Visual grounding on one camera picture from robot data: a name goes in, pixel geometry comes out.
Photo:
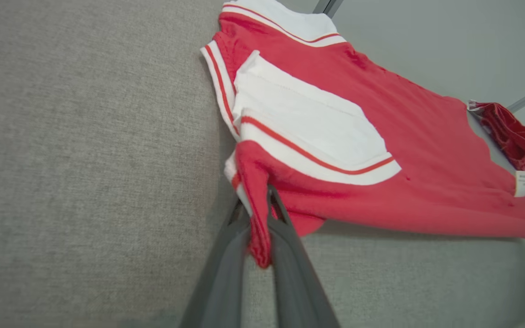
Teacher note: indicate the grey fabric sofa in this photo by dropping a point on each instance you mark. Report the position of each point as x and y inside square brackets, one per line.
[84, 136]

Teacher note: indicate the red shorts with white stripe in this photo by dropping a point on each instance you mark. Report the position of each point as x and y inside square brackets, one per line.
[517, 141]

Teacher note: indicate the grey double partition post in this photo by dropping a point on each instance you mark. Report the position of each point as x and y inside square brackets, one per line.
[328, 7]

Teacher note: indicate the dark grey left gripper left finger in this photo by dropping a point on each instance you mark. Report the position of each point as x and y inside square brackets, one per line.
[217, 296]

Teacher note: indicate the red jersey with white sleeves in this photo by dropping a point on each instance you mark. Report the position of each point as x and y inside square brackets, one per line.
[426, 150]

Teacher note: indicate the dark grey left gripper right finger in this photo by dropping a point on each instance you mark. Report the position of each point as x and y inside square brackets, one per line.
[299, 296]

